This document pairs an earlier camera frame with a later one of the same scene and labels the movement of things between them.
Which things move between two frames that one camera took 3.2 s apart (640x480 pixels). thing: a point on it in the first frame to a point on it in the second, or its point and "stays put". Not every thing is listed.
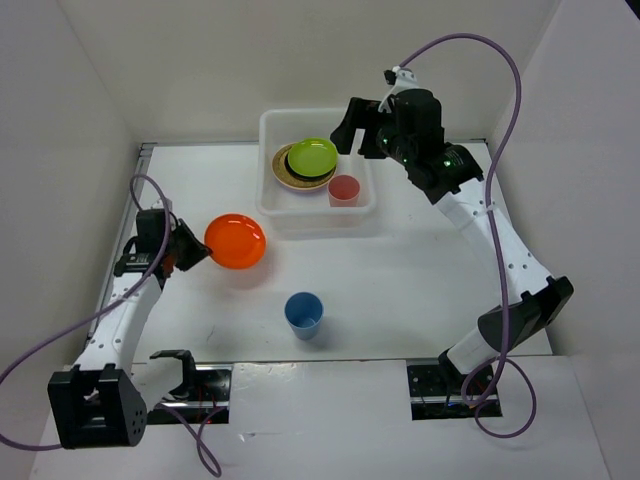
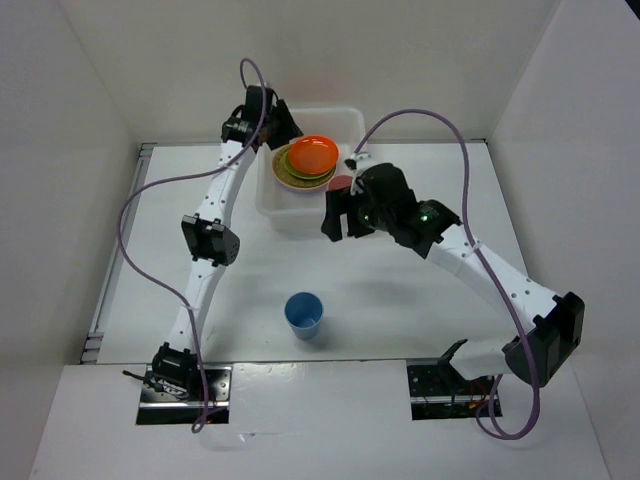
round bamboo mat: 278,163 stays put
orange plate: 236,241 to 313,154
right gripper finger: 370,147 to 356,227
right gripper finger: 359,114 to 336,204
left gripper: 198,250 to 290,127
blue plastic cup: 304,312 stays put
